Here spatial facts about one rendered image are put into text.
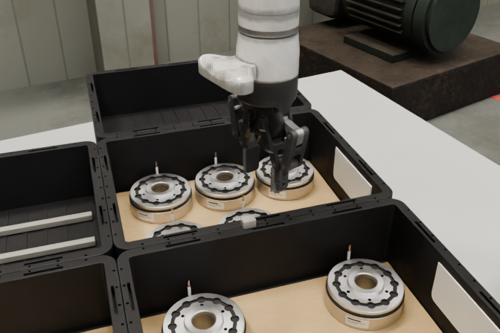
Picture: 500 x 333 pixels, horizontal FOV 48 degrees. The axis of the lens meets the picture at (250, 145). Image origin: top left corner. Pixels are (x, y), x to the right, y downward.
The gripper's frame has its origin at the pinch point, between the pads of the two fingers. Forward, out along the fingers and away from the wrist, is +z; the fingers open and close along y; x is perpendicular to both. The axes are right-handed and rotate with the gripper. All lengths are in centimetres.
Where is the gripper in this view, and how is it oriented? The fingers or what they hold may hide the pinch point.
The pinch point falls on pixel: (264, 170)
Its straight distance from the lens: 75.0
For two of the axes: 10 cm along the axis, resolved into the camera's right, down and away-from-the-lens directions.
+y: -5.8, -4.0, 7.0
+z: -0.1, 8.7, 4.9
